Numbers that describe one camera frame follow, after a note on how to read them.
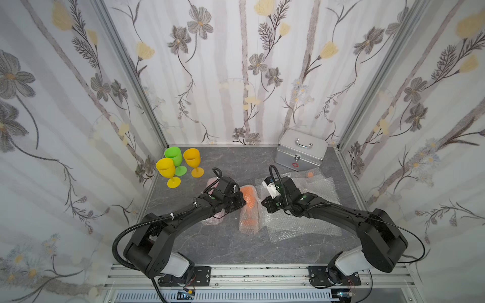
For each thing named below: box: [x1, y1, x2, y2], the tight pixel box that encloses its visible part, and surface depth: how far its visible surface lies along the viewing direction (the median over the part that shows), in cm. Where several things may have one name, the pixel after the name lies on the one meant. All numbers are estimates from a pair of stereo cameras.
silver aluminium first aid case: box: [274, 128, 330, 172], surface depth 103 cm
